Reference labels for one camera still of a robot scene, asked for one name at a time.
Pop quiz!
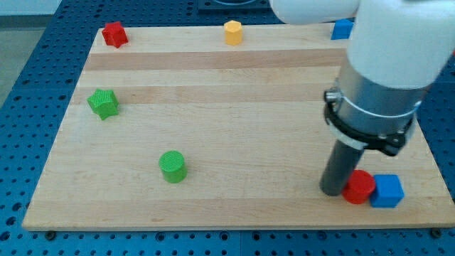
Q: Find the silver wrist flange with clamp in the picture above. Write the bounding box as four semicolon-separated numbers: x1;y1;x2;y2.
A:
323;59;427;156

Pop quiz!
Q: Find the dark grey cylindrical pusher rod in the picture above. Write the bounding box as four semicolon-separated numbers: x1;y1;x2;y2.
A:
319;140;364;196

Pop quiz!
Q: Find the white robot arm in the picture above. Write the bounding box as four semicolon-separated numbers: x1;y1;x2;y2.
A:
270;0;454;196

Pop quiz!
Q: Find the red cylinder block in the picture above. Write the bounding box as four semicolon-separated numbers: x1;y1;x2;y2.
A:
342;169;376;204

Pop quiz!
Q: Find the blue cube block near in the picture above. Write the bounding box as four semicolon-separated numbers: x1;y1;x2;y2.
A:
370;174;405;208

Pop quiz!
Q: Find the blue cube block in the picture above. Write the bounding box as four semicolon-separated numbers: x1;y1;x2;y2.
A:
331;19;354;40
370;174;405;208

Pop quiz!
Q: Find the blue cube block far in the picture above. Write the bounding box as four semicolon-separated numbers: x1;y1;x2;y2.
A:
331;19;354;40

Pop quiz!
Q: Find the wooden board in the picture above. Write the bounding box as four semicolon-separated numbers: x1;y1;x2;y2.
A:
22;23;454;231

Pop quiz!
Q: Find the yellow hexagon block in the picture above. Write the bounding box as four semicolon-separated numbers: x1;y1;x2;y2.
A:
224;20;242;46

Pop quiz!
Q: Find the green cylinder block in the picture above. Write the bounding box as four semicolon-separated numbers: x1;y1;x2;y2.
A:
159;150;187;183

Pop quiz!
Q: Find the green star block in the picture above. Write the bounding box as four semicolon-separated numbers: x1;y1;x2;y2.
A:
87;89;119;120

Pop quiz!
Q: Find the red star block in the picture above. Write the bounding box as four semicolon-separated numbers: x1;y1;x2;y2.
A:
102;21;129;48

